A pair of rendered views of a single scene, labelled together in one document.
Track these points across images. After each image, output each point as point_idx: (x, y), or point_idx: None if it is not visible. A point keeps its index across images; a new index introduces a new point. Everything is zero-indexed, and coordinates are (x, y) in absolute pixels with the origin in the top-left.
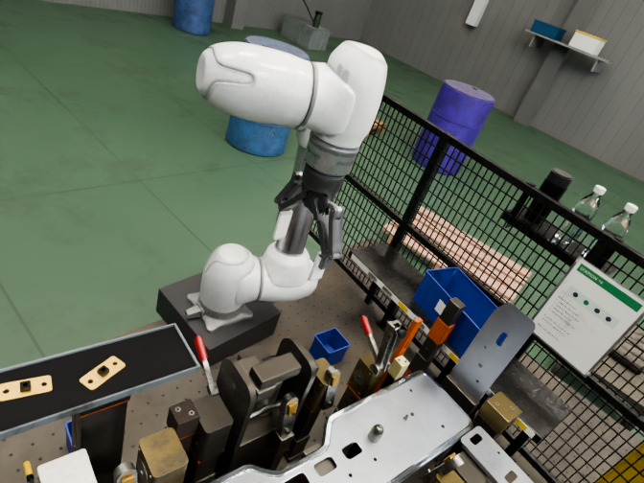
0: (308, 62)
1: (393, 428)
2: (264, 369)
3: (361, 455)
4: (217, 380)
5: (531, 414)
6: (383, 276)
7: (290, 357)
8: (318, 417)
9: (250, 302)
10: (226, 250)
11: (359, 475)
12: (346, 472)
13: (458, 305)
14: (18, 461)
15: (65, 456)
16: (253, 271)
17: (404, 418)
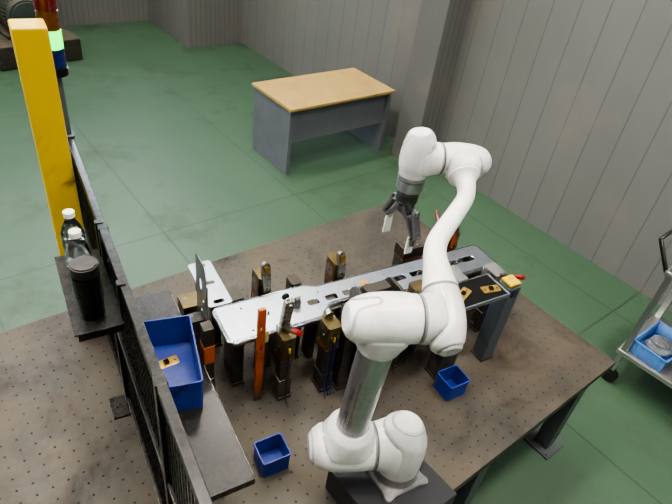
0: (445, 143)
1: (280, 309)
2: (384, 284)
3: (308, 299)
4: None
5: (161, 302)
6: (225, 435)
7: (368, 289)
8: (293, 403)
9: (362, 480)
10: (415, 423)
11: (312, 291)
12: (319, 293)
13: (208, 322)
14: (482, 385)
15: (460, 280)
16: (382, 420)
17: (269, 313)
